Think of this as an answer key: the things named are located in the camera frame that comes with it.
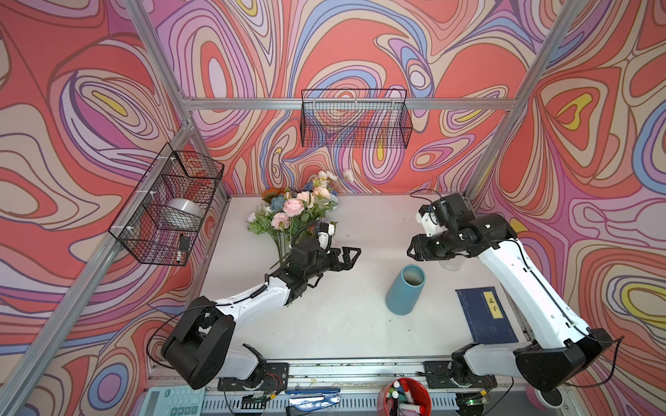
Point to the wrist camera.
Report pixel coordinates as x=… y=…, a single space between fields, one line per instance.
x=426 y=218
x=325 y=232

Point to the teal ceramic vase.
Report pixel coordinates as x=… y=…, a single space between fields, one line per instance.
x=404 y=292

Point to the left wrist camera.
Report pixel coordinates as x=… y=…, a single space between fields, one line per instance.
x=325 y=232

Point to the blue tool on rail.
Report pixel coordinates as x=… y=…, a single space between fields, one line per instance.
x=311 y=400

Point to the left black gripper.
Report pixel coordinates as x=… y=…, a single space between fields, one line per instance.
x=331 y=257

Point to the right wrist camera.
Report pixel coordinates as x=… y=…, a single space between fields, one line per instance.
x=426 y=218

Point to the pink rose stem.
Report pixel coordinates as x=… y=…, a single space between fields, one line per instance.
x=285 y=223

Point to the back wire basket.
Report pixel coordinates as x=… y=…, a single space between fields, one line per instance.
x=355 y=118

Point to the peach carnation stem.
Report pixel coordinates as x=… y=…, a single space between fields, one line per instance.
x=318 y=196

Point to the red pen cup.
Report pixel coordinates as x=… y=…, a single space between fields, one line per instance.
x=404 y=396

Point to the orange flower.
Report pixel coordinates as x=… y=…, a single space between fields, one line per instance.
x=269 y=195

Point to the left wire basket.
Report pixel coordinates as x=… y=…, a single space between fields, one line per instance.
x=140 y=228

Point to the blue hydrangea bunch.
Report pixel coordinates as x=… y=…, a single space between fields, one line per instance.
x=292 y=193

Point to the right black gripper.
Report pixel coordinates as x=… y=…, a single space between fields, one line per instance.
x=424 y=247

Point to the pink tape roll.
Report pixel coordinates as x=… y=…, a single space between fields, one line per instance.
x=545 y=400

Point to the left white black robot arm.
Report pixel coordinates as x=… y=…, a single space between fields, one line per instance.
x=199 y=348

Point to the wire basket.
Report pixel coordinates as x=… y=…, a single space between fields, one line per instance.
x=140 y=228
x=355 y=118

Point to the blue book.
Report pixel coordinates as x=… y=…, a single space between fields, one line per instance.
x=487 y=320

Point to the teal calculator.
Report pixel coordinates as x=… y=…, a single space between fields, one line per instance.
x=173 y=401

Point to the silver tape roll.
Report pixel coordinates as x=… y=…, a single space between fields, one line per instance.
x=183 y=214

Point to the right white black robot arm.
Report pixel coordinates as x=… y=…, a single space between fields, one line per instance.
x=562 y=343

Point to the clear glass vase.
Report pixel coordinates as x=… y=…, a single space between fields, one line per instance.
x=453 y=264

